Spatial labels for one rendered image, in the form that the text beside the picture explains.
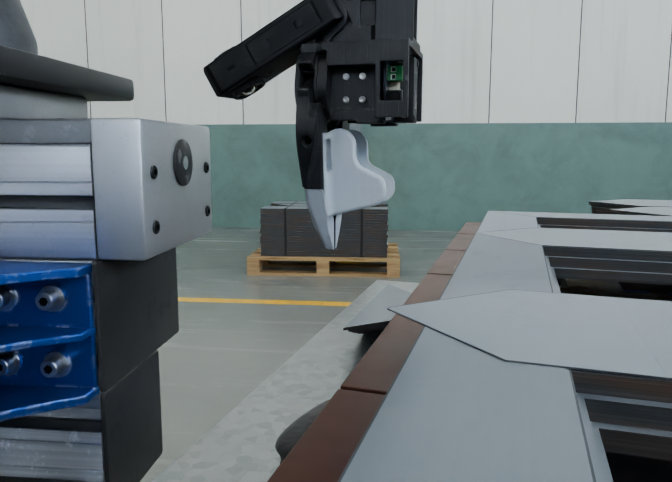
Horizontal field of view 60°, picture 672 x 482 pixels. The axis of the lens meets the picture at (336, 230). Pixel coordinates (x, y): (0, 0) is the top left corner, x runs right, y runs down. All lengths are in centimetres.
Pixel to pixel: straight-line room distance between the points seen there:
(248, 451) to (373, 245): 399
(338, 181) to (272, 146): 696
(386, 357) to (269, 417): 28
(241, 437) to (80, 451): 23
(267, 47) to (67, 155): 16
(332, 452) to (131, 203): 20
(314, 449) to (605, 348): 19
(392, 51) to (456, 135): 685
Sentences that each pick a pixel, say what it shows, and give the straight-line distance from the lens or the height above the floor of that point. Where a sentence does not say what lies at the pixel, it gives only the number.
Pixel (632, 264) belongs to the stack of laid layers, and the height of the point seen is 84.
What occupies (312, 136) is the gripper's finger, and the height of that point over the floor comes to 98.
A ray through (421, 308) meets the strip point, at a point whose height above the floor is 85.
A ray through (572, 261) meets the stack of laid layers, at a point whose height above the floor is 84.
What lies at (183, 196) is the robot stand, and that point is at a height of 94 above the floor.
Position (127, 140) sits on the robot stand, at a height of 98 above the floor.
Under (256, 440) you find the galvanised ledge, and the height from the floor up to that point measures 68.
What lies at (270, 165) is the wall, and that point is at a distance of 740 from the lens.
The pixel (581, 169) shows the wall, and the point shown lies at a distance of 754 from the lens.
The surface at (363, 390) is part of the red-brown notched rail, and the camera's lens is 38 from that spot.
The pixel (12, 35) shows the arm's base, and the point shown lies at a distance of 50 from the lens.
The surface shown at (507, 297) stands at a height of 85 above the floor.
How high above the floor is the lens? 97
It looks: 8 degrees down
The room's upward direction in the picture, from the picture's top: straight up
